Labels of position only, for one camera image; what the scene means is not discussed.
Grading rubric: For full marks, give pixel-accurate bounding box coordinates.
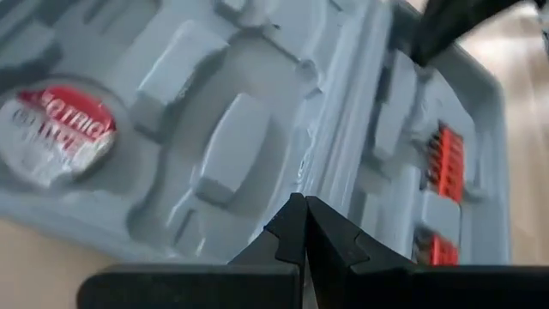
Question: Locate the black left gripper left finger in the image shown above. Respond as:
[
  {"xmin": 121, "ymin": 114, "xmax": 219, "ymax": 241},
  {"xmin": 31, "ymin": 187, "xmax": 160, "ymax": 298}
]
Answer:
[{"xmin": 75, "ymin": 191, "xmax": 309, "ymax": 309}]

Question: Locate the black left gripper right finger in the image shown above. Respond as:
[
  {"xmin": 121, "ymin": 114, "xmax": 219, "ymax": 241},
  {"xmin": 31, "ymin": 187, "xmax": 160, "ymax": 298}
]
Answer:
[{"xmin": 305, "ymin": 194, "xmax": 549, "ymax": 309}]

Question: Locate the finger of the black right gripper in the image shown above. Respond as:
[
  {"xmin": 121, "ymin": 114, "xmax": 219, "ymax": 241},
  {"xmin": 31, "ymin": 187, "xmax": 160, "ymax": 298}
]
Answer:
[
  {"xmin": 409, "ymin": 0, "xmax": 477, "ymax": 66},
  {"xmin": 422, "ymin": 0, "xmax": 522, "ymax": 66}
]

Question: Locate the grey plastic tool case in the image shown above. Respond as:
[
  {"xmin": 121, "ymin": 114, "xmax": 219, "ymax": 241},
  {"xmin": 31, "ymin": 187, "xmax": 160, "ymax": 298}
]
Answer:
[{"xmin": 0, "ymin": 0, "xmax": 512, "ymax": 266}]

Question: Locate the small orange tool holder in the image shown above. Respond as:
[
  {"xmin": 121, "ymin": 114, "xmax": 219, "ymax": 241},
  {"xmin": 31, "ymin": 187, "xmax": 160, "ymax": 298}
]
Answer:
[{"xmin": 413, "ymin": 229, "xmax": 461, "ymax": 266}]

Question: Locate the orange bit holder with bits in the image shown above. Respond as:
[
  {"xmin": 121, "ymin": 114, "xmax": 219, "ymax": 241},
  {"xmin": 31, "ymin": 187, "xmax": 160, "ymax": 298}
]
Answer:
[{"xmin": 425, "ymin": 121, "xmax": 466, "ymax": 204}]

